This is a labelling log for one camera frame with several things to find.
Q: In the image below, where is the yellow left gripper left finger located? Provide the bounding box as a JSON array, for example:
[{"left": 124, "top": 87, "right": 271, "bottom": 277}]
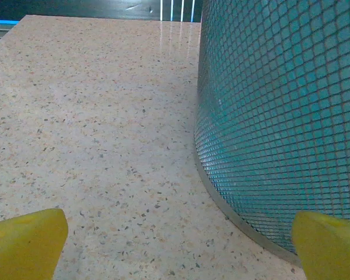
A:
[{"left": 0, "top": 208, "right": 69, "bottom": 280}]

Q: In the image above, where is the metal mesh waste bin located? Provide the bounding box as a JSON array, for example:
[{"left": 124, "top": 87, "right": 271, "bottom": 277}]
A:
[{"left": 193, "top": 0, "right": 350, "bottom": 268}]

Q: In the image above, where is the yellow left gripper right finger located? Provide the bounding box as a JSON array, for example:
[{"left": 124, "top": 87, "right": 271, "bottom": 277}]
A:
[{"left": 290, "top": 211, "right": 350, "bottom": 280}]

